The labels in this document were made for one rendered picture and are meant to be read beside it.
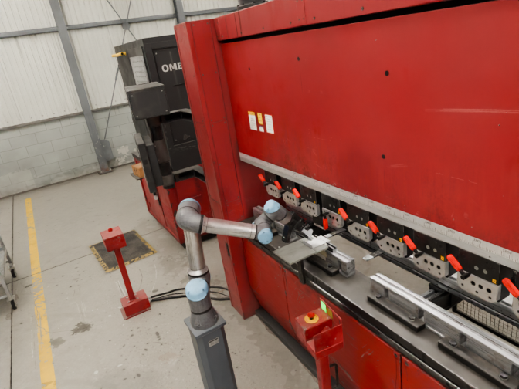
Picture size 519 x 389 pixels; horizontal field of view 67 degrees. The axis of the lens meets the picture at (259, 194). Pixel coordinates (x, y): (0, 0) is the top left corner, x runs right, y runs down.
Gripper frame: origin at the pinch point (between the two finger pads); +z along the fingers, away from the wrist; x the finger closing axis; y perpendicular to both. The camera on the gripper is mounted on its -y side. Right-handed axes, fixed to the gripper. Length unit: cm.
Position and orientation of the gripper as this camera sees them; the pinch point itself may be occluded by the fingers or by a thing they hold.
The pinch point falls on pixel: (306, 238)
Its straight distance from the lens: 228.0
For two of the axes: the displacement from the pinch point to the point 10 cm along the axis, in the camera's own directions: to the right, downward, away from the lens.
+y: 5.6, -8.2, 0.8
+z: 6.6, 5.1, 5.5
